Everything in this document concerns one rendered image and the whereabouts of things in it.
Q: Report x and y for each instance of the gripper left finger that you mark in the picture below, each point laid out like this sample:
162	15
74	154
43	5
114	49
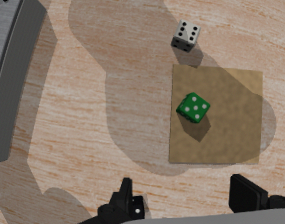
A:
119	213

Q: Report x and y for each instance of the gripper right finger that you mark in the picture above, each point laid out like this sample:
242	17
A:
245	195

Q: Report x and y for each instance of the tan square mat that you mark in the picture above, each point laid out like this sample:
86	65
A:
230	132

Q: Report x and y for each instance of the green die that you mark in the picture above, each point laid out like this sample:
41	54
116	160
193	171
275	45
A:
193	108

